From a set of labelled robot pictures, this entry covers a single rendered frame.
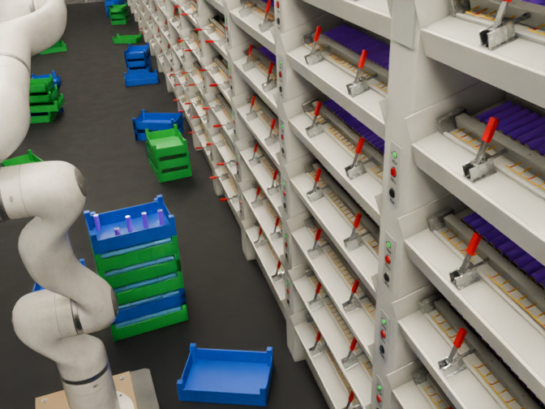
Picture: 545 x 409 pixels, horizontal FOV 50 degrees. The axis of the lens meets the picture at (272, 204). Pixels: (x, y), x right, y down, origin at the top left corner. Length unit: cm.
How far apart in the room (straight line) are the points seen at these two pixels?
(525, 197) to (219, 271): 198
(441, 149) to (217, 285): 175
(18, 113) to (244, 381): 133
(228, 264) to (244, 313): 37
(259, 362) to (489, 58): 160
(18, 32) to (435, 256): 90
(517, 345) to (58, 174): 82
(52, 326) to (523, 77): 109
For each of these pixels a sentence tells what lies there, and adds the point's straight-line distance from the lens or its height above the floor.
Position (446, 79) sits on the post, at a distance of 101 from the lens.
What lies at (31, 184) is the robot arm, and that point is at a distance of 114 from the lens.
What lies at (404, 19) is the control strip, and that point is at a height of 132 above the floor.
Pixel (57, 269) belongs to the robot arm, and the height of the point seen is 84.
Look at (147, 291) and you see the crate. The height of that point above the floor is 19.
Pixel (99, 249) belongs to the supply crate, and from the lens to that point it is 215.
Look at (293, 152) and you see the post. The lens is 173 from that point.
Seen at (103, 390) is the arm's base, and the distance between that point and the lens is 157.
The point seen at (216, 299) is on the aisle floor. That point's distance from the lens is 250.
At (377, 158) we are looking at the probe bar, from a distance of 131.
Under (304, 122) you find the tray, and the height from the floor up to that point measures 94.
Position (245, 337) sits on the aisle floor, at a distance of 230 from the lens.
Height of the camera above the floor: 151
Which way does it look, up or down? 28 degrees down
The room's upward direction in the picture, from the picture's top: 3 degrees counter-clockwise
